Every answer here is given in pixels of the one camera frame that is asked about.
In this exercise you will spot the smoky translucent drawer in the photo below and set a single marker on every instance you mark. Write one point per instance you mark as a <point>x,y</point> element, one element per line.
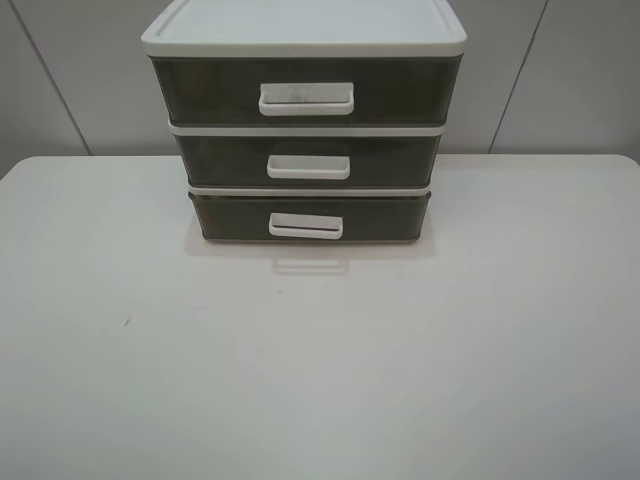
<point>388,92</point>
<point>311,219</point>
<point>309,162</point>

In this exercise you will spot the white plastic drawer cabinet frame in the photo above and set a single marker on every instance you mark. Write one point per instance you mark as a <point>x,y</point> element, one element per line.
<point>306,29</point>

